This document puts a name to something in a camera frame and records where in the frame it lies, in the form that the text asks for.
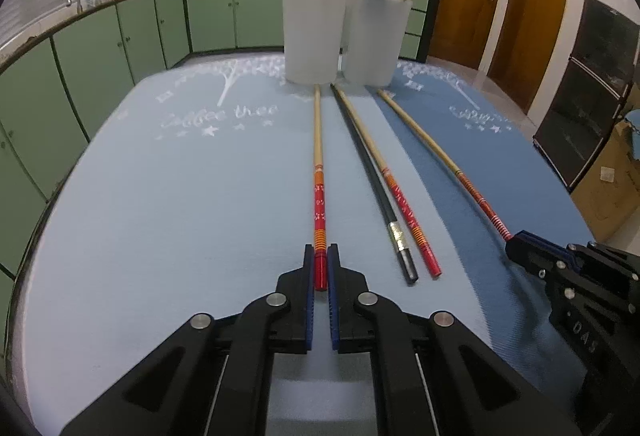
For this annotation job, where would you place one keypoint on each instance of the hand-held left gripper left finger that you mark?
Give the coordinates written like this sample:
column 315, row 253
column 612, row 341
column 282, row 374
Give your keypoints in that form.
column 310, row 311

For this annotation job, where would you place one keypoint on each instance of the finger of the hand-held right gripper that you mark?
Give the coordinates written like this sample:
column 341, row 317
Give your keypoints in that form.
column 530, row 258
column 545, row 244

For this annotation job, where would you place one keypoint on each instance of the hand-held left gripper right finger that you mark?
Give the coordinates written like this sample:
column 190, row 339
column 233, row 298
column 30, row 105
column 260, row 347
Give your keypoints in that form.
column 334, row 311

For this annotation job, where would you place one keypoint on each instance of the black chopstick gold band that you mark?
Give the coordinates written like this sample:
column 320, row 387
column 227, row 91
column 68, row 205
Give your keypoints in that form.
column 407, row 266

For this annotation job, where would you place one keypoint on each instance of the white two-compartment utensil holder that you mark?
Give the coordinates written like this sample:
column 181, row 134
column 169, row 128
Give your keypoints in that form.
column 310, row 40

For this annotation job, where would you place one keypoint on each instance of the dark blue tree-print mat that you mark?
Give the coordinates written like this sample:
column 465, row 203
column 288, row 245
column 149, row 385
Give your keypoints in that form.
column 525, row 176

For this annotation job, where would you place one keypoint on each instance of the cardboard box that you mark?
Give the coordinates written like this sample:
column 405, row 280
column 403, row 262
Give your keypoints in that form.
column 610, row 196

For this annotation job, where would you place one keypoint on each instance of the black glass-front cabinet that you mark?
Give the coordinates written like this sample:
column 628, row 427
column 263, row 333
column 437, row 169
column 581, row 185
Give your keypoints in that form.
column 585, row 95

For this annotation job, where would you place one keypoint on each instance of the narrow brown wooden door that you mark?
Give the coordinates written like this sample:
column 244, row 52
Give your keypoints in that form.
column 530, row 25

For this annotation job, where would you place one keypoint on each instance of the green lower kitchen cabinets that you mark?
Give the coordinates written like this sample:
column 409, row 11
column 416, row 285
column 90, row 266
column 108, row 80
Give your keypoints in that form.
column 90, row 50

